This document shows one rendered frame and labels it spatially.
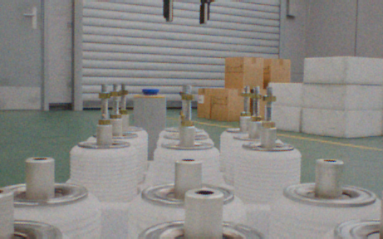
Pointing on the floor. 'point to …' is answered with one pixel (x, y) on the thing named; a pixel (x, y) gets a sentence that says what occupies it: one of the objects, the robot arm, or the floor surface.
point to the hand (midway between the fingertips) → (186, 16)
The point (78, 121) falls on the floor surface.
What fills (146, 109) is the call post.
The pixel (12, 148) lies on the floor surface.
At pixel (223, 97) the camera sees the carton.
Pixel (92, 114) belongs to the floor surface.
